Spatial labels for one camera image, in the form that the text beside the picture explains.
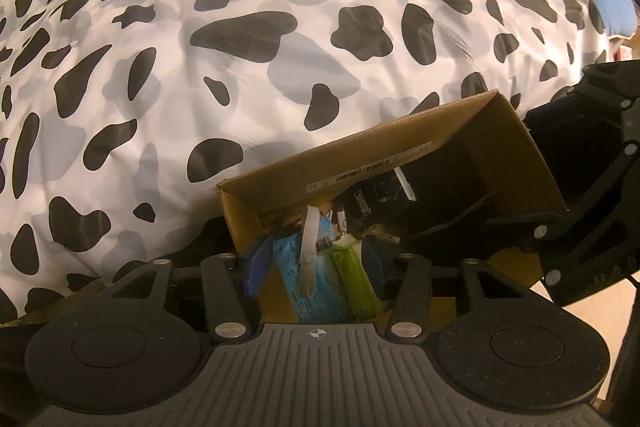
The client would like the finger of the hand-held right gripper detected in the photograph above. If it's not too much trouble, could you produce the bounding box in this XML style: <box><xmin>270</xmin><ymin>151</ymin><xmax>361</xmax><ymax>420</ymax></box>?
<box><xmin>483</xmin><ymin>141</ymin><xmax>640</xmax><ymax>258</ymax></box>

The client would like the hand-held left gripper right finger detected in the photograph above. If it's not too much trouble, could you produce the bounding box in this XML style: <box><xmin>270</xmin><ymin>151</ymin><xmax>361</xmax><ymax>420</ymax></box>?
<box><xmin>360</xmin><ymin>237</ymin><xmax>525</xmax><ymax>339</ymax></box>

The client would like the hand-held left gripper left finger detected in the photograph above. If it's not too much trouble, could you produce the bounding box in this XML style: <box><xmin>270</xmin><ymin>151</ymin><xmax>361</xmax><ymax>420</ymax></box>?
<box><xmin>102</xmin><ymin>239</ymin><xmax>274</xmax><ymax>341</ymax></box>

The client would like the green wet wipes packet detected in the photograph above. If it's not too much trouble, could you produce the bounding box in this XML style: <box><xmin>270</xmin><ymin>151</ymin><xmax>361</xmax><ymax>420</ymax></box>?
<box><xmin>329</xmin><ymin>241</ymin><xmax>385</xmax><ymax>322</ymax></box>

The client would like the white multi-head charging cable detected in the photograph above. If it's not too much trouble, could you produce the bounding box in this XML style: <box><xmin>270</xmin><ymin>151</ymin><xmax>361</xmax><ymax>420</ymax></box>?
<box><xmin>297</xmin><ymin>204</ymin><xmax>351</xmax><ymax>299</ymax></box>

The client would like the blue tissue packet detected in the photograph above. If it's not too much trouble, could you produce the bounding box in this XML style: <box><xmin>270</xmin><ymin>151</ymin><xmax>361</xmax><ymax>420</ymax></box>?
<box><xmin>272</xmin><ymin>216</ymin><xmax>353</xmax><ymax>324</ymax></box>

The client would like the black adapter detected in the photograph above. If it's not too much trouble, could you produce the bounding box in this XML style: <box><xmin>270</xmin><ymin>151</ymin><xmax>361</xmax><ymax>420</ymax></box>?
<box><xmin>334</xmin><ymin>166</ymin><xmax>422</xmax><ymax>230</ymax></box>

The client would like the cardboard box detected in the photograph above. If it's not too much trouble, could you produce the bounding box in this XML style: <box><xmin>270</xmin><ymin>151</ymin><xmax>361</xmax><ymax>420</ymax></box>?
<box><xmin>215</xmin><ymin>89</ymin><xmax>570</xmax><ymax>325</ymax></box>

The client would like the cow print blanket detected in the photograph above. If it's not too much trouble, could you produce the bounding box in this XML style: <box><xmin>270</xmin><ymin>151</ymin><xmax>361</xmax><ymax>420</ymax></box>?
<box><xmin>0</xmin><ymin>0</ymin><xmax>615</xmax><ymax>325</ymax></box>

